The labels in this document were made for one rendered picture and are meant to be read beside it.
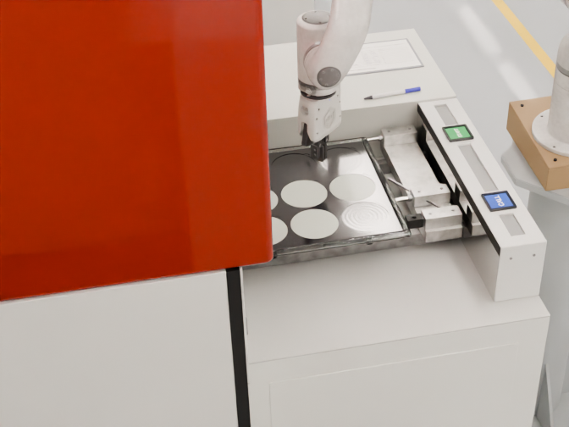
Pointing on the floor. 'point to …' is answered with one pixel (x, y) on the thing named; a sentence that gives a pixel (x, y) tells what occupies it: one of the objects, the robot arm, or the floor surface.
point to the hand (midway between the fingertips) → (318, 151)
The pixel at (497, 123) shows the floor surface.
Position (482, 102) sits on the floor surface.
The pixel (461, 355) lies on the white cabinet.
